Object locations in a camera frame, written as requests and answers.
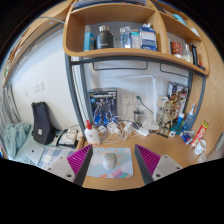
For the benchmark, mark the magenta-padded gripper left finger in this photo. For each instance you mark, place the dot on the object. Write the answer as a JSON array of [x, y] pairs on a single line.
[[61, 166]]

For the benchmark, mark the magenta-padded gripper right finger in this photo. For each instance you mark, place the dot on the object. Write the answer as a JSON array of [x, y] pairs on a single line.
[[165, 166]]

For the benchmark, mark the grey computer mouse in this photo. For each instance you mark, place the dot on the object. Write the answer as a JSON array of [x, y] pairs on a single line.
[[109, 161]]

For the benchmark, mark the sun and cloud mouse pad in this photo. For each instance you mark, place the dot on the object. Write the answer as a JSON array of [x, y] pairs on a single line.
[[123, 166]]

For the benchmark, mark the bed with checked sheet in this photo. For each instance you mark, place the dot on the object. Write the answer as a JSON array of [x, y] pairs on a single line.
[[50, 155]]

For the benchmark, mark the white and black flat box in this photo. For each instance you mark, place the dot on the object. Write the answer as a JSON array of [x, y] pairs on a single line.
[[68, 138]]

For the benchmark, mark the small white cube clock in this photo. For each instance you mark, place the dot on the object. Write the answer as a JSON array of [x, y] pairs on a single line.
[[172, 134]]

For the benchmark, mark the blue tissue packet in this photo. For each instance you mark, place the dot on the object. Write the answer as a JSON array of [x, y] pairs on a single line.
[[187, 136]]

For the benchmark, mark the clear plastic cup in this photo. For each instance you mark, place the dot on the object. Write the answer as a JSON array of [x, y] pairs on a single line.
[[202, 157]]

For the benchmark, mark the teal dish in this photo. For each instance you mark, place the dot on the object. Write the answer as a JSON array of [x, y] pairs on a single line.
[[176, 128]]

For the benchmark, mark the white mug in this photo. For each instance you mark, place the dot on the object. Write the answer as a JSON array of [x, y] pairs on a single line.
[[200, 147]]

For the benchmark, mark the white power strip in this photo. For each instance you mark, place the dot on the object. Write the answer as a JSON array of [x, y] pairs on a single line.
[[143, 131]]

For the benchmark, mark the white bottle with red cap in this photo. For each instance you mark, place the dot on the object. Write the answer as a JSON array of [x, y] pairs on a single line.
[[92, 136]]

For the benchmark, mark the black bag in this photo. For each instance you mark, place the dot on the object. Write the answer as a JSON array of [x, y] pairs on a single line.
[[41, 125]]

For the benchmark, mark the white tube with blue cap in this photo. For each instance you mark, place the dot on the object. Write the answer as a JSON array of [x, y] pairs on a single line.
[[180, 119]]

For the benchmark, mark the tan robot figure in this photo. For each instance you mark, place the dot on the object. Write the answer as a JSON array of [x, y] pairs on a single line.
[[167, 115]]

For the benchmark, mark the blue spray bottle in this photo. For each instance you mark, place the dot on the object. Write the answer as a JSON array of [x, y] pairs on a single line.
[[189, 120]]

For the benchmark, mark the teal blanket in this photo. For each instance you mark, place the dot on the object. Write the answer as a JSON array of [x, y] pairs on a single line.
[[16, 136]]

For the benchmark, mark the white power adapter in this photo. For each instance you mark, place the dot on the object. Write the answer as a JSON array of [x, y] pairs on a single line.
[[127, 126]]

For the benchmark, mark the metal cup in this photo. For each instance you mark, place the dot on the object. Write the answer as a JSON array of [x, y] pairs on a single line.
[[138, 116]]

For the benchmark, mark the small white charger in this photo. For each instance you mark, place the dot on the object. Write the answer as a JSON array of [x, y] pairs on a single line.
[[112, 128]]

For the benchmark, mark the white small carton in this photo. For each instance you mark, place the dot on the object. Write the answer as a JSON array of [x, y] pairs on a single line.
[[162, 102]]

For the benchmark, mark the white desk lamp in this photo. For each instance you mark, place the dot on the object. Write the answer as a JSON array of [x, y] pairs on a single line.
[[154, 100]]

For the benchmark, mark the blue robot model kit box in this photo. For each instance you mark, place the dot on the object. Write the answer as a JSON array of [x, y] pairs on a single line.
[[103, 106]]

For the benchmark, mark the colourful printed box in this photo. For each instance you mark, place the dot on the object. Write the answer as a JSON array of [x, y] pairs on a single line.
[[180, 95]]

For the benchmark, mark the wooden shelf unit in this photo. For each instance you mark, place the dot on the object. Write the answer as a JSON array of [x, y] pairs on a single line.
[[110, 51]]

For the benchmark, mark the grey metal frame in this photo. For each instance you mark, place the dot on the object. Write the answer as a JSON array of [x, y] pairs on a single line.
[[71, 90]]

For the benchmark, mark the white wall switch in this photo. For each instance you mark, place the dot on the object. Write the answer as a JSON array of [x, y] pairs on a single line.
[[38, 87]]

